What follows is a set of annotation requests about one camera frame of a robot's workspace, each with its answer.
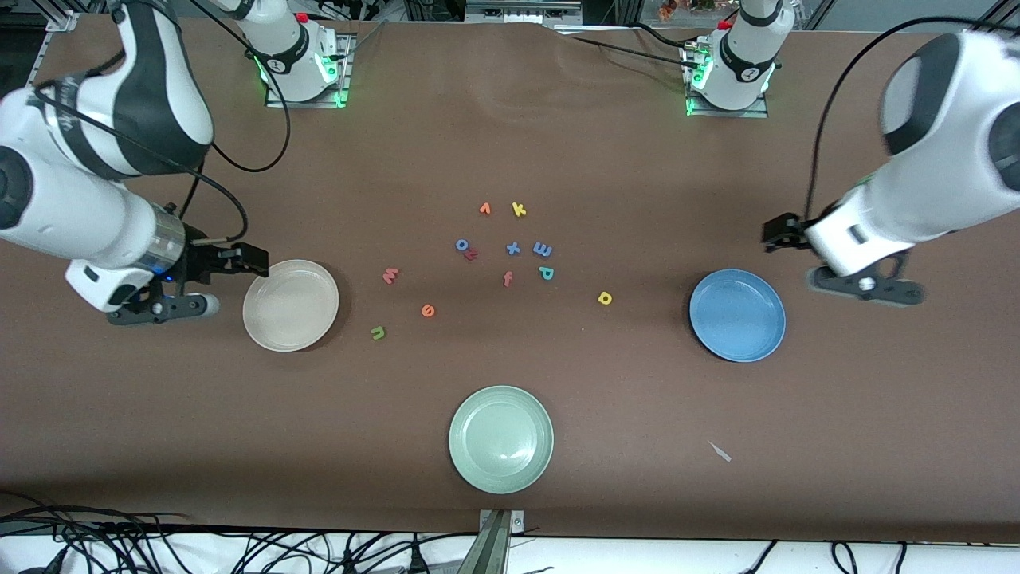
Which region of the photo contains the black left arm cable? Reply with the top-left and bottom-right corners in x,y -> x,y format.
801,16 -> 997,232

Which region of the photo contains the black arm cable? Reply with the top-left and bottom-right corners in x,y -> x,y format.
801,16 -> 997,232
32,0 -> 292,244

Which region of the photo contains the metal mounting bracket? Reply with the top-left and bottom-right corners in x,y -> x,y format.
457,509 -> 527,574

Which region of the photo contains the black cable tangle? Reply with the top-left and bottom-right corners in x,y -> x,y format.
0,490 -> 479,574

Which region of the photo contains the aluminium table edge rail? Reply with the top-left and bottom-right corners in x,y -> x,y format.
30,0 -> 80,87

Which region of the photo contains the green round plate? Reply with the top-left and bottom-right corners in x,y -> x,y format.
448,385 -> 555,495

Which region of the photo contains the small orange brown object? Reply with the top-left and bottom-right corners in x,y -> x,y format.
658,0 -> 722,20

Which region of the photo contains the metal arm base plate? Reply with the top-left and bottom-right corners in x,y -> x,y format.
685,40 -> 771,120
265,32 -> 353,109

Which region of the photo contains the black cable on table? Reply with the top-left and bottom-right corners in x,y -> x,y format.
558,22 -> 704,71

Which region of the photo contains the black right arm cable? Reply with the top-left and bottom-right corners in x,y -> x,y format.
32,0 -> 292,244

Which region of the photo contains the beige round plate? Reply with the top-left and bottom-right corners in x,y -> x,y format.
242,259 -> 340,353

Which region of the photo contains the aluminium frame beam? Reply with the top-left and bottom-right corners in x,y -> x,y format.
465,0 -> 584,26

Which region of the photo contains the brown paper table cover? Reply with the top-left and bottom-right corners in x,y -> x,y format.
0,14 -> 1020,545

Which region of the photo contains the blue round plate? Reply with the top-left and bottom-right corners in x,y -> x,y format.
688,269 -> 787,364

